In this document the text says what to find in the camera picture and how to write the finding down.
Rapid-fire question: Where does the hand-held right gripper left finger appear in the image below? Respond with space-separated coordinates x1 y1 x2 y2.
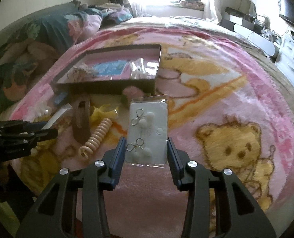
15 136 127 238

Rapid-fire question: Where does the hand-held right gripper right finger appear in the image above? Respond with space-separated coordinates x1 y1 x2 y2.
167 136 278 238

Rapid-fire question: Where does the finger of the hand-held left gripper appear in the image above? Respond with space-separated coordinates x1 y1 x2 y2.
2 128 59 158
0 120 50 135

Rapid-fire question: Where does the dark blue plastic box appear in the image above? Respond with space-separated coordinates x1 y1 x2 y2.
53 92 68 106

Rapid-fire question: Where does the earring card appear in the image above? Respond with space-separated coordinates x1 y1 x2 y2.
126 95 170 168

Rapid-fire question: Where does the brown cardboard box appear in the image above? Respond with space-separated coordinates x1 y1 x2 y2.
53 44 162 98

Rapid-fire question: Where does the clear plastic packet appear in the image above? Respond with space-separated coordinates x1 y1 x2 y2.
41 105 73 131

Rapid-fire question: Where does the brown hair clip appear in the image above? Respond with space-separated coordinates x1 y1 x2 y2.
71 97 92 144

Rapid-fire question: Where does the floral pillow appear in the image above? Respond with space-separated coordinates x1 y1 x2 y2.
0 41 60 113

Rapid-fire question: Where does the crumpled clear plastic wrapper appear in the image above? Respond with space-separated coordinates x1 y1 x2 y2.
91 104 119 121

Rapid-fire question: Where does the cream lace hair accessory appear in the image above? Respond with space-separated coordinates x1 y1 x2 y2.
71 63 98 80

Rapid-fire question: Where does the pink flower hair accessory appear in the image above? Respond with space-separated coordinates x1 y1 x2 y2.
122 85 143 105

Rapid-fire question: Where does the pink bear printed blanket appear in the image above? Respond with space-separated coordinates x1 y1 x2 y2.
8 27 294 238

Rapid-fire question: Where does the light blue printed card packet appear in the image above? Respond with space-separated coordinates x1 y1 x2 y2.
91 61 128 76

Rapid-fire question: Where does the dark floral quilt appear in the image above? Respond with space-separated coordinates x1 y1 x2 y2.
0 12 103 109

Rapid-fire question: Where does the clear packet with white accessory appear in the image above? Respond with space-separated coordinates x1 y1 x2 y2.
129 58 160 80

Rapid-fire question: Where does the white rounded footboard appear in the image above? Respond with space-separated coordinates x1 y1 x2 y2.
220 21 280 59

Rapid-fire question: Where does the pile of clothes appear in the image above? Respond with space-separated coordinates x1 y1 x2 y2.
173 0 206 12

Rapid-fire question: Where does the white dresser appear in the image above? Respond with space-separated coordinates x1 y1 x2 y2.
275 33 294 90

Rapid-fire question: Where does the pink spiral hair tie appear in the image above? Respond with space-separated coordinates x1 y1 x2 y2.
79 118 113 160

